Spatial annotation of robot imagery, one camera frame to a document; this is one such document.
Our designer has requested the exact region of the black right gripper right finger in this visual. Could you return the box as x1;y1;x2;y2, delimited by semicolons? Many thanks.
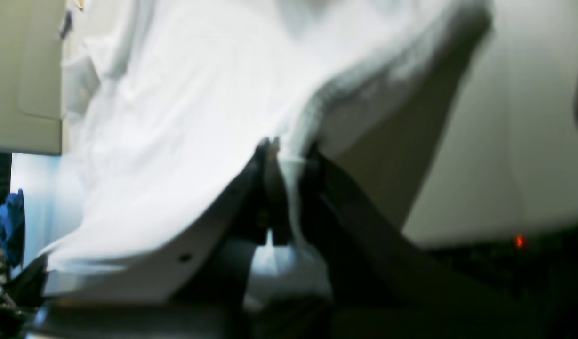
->
299;146;546;339

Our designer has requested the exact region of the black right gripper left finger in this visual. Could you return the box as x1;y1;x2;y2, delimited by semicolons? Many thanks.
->
30;139;289;339

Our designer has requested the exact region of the white t-shirt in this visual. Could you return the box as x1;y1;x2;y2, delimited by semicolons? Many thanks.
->
43;0;493;302

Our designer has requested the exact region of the black bin with tools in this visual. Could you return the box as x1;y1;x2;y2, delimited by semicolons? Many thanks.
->
0;153;46;339

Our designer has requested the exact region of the black power strip red switch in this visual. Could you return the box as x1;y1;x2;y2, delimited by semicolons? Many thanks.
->
426;225;578;302

